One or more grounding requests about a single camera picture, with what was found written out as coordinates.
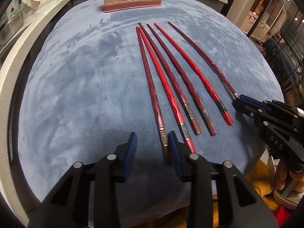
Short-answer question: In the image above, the dark red chopstick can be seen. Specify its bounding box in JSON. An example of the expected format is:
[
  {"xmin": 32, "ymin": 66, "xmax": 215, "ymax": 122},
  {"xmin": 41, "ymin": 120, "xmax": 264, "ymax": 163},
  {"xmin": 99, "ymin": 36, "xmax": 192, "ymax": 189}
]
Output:
[
  {"xmin": 147, "ymin": 24, "xmax": 217, "ymax": 136},
  {"xmin": 168, "ymin": 22, "xmax": 239, "ymax": 99},
  {"xmin": 139, "ymin": 22, "xmax": 202, "ymax": 135},
  {"xmin": 136, "ymin": 27, "xmax": 172, "ymax": 165}
]

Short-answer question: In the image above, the person's right hand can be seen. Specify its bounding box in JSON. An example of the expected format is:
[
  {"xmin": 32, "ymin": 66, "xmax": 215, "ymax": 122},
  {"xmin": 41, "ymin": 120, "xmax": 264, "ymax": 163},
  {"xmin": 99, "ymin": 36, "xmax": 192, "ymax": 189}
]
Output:
[{"xmin": 275, "ymin": 160, "xmax": 304, "ymax": 192}]

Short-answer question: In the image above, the bright red chopstick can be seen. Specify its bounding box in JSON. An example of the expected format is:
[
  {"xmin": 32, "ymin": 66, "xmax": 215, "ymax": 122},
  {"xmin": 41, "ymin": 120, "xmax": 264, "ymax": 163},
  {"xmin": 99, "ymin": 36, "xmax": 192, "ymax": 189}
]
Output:
[
  {"xmin": 137, "ymin": 27, "xmax": 196, "ymax": 153},
  {"xmin": 154, "ymin": 23, "xmax": 233, "ymax": 126}
]

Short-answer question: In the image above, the blue plush table cloth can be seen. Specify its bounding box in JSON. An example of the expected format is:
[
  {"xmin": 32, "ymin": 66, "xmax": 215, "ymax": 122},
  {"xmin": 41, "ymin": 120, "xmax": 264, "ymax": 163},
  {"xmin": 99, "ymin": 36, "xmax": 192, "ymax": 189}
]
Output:
[{"xmin": 18, "ymin": 0, "xmax": 283, "ymax": 227}]

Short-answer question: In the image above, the steel pot by sink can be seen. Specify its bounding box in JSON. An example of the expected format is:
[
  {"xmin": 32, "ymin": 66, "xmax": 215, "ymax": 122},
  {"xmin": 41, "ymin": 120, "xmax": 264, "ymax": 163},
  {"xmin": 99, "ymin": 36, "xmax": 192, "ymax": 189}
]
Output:
[{"xmin": 1, "ymin": 11, "xmax": 24, "ymax": 46}]

